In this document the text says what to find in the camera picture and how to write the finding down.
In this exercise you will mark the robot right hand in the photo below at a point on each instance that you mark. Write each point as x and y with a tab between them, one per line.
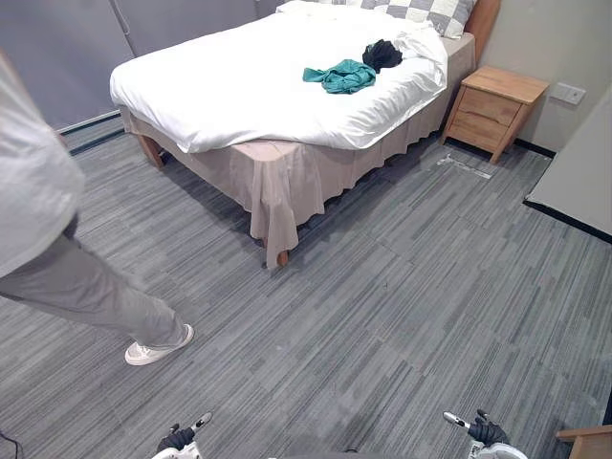
485	430

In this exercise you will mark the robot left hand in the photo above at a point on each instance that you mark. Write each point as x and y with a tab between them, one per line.
179	437

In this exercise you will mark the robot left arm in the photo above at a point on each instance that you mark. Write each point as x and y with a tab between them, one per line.
179	452

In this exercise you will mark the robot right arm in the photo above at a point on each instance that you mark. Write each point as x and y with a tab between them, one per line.
495	452

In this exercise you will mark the beige bed skirt sheet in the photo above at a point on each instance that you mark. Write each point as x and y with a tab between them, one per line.
287	181

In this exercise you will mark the teal green cloth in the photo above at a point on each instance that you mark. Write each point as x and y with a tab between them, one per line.
345	76

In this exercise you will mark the black cloth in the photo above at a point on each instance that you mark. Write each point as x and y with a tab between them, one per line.
381	54

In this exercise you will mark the wooden furniture corner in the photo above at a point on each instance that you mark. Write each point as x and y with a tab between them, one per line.
585	442

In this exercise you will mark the person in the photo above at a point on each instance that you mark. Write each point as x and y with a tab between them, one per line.
52	229

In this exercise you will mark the wooden nightstand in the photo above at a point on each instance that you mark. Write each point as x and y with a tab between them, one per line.
492	112

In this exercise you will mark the white duvet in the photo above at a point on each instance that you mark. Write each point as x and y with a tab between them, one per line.
268	81

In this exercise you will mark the grey white checkered pillow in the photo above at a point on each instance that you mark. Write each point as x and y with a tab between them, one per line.
425	12

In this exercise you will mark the white wall socket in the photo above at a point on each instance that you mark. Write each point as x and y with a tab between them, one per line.
567	93

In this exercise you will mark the wooden bed frame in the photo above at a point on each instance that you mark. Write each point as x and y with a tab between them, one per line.
485	24

